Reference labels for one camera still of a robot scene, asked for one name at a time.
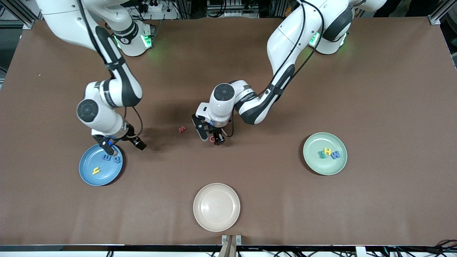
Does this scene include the blue plate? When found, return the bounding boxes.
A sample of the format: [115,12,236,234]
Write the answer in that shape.
[79,143,124,187]

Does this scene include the beige plate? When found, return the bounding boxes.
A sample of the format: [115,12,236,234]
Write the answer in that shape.
[193,183,241,232]

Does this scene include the pale green plate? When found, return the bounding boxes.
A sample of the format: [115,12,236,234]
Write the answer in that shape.
[303,132,348,176]

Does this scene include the white power strip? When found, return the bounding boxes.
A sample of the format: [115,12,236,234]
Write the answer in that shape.
[137,0,179,20]

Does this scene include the brown table cover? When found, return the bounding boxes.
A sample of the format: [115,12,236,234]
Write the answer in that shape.
[0,16,457,247]

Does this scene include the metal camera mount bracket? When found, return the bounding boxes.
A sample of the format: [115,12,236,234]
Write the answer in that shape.
[219,235,242,257]

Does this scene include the aluminium frame profile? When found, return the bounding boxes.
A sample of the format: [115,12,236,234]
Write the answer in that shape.
[428,0,451,25]
[0,0,43,30]

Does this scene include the tangled black floor cables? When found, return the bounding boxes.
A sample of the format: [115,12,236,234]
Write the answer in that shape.
[371,239,457,257]

